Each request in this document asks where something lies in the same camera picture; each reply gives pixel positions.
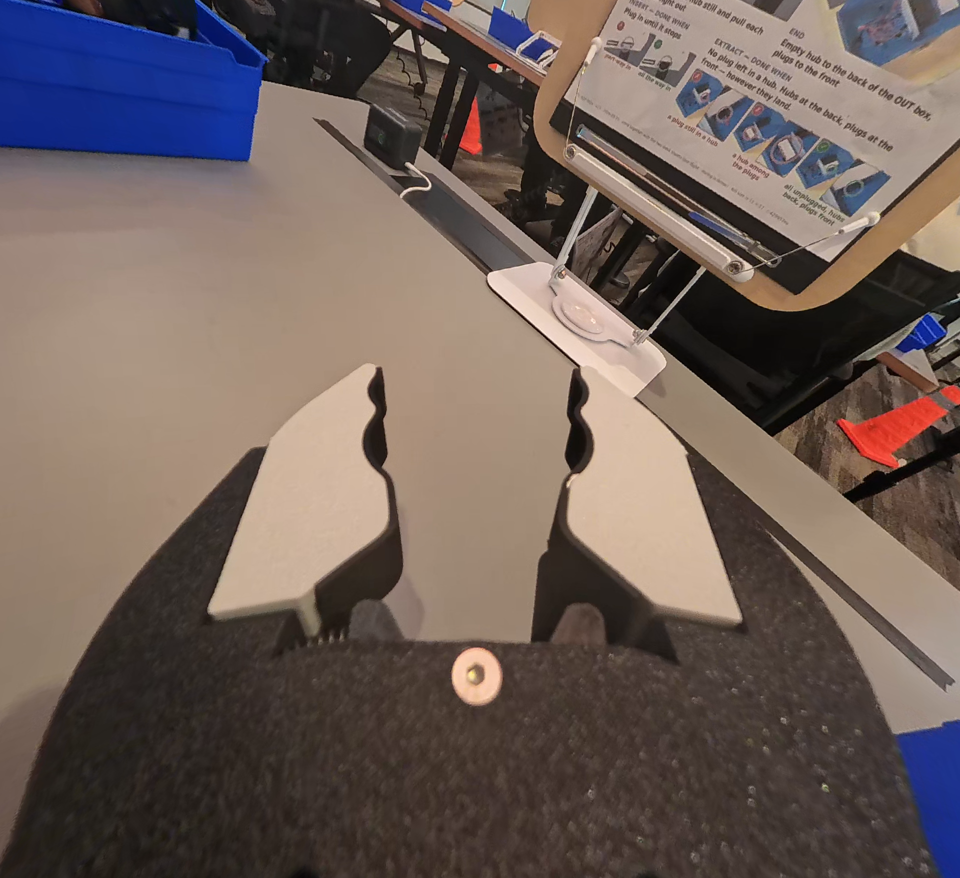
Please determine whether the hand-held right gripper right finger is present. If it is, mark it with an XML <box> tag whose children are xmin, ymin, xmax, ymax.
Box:
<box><xmin>532</xmin><ymin>366</ymin><xmax>745</xmax><ymax>643</ymax></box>

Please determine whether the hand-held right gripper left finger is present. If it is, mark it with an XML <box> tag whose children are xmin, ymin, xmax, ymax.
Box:
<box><xmin>206</xmin><ymin>364</ymin><xmax>406</xmax><ymax>641</ymax></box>

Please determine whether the orange traffic cone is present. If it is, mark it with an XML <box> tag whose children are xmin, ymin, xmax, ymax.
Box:
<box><xmin>834</xmin><ymin>384</ymin><xmax>960</xmax><ymax>472</ymax></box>
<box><xmin>457</xmin><ymin>95</ymin><xmax>487</xmax><ymax>156</ymax></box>

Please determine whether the small blue bin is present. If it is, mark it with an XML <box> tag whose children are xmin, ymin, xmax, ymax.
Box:
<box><xmin>894</xmin><ymin>311</ymin><xmax>948</xmax><ymax>356</ymax></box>

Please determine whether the instruction board on stand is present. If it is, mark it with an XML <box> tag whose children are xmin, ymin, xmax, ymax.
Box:
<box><xmin>486</xmin><ymin>0</ymin><xmax>960</xmax><ymax>399</ymax></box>

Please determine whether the small black camera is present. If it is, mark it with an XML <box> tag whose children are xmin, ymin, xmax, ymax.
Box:
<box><xmin>363</xmin><ymin>103</ymin><xmax>425</xmax><ymax>167</ymax></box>

